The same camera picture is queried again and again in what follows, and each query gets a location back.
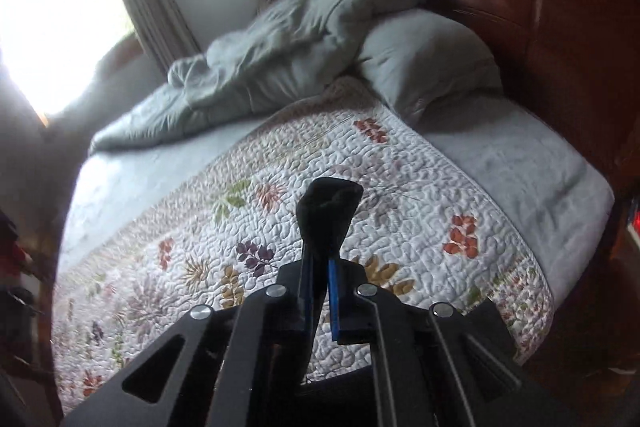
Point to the black pants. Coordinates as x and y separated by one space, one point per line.
327 212

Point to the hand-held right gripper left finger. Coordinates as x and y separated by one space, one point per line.
309 292

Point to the floral quilted bedspread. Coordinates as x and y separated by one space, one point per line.
400 217

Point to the beige curtain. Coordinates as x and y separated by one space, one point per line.
157 17

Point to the bright window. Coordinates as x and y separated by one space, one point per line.
55 7

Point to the grey comforter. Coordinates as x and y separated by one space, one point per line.
300 52

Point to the red garment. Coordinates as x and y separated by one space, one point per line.
17 257

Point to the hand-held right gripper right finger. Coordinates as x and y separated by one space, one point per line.
334 302

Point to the grey bed sheet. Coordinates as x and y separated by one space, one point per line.
515 162

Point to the dark wall coat rack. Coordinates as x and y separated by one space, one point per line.
17 307

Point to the grey pillow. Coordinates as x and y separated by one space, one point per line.
425 62

